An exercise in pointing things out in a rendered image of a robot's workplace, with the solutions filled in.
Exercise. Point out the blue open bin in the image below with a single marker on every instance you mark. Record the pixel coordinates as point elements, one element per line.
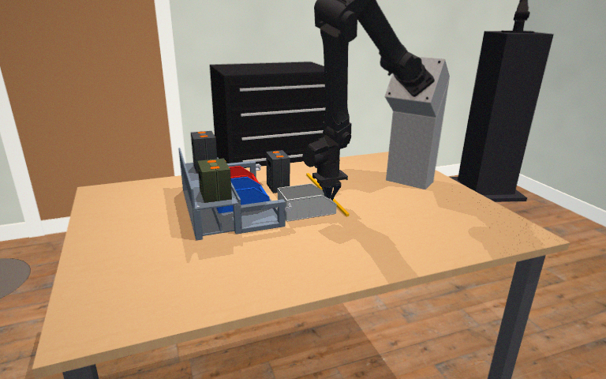
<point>249,192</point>

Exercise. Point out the olive green case with orange latches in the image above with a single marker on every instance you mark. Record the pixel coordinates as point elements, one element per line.
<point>214,180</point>

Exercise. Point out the yellow bar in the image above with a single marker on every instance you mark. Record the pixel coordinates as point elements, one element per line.
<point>318,185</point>

